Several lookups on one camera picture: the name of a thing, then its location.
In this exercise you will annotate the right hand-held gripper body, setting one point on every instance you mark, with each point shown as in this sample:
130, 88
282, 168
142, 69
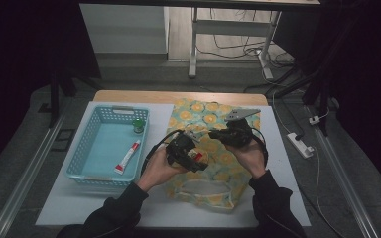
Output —
238, 134

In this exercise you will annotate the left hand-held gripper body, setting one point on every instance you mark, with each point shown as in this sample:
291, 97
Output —
178, 150

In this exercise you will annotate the orange slice print cloth bag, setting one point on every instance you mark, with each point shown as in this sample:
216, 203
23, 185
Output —
218, 165

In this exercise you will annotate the small green capped bottle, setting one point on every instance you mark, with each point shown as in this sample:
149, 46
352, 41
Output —
138, 125

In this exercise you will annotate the red and white tube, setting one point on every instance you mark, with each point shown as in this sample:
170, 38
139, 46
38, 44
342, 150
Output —
127, 157

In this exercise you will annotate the light blue plastic basket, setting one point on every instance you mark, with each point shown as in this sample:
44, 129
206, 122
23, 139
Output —
112, 134

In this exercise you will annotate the person's left hand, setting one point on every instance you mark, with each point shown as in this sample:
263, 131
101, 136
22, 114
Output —
157, 168

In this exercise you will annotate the person's right hand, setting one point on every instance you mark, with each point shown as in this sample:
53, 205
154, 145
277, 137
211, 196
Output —
253, 158

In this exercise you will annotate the white power strip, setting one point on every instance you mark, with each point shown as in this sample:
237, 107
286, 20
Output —
299, 145

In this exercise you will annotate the small white adapter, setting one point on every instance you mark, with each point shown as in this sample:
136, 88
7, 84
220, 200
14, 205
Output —
314, 120

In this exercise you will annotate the black metal stand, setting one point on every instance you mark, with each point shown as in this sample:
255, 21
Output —
320, 82
54, 95

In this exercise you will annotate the white panel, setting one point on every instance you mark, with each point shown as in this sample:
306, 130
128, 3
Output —
122, 29

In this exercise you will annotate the white desk frame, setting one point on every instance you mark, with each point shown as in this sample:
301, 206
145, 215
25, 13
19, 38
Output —
231, 27

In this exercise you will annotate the aluminium floor rail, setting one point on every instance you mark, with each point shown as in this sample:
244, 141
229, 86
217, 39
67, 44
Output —
347, 185
23, 185

